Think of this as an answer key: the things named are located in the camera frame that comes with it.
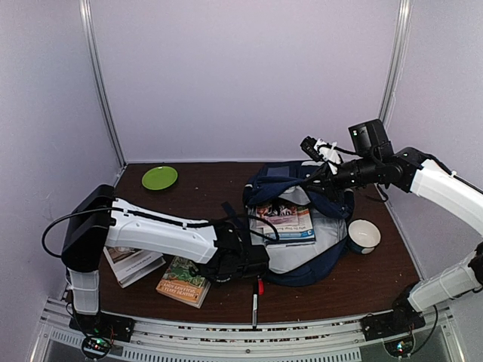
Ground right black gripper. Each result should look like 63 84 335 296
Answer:
302 154 380 202

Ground orange Treehouse book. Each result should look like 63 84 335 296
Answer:
155 256 211 308

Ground illustrated pink cover book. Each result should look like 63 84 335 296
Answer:
255 201 298 226

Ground Penguin young readers book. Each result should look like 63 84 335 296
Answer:
273 205 315 244

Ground navy blue backpack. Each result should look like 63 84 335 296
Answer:
235 161 355 287

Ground white coffee cover book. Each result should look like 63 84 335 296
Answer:
103 247 165 288

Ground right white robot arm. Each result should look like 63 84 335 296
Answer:
300 119 482 333

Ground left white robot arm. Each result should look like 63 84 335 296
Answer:
61 185 269 335

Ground red capped marker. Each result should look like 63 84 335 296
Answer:
257 278 264 296

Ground black capped marker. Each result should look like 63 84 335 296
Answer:
251 293 259 330

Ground white teal bowl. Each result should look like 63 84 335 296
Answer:
348 219 381 255

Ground green plate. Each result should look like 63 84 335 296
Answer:
141 166 178 191

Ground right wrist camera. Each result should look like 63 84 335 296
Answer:
300 137 343 175

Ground aluminium front rail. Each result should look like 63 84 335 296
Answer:
32 307 460 362

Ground right aluminium frame post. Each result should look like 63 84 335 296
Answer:
364 0 412 169

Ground aluminium frame post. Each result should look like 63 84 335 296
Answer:
364 0 412 169
78 0 127 168

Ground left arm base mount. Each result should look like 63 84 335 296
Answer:
69 312 135 360

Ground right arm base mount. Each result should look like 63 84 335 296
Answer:
360 311 426 359

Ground left aluminium frame post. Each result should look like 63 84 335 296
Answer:
78 0 127 168

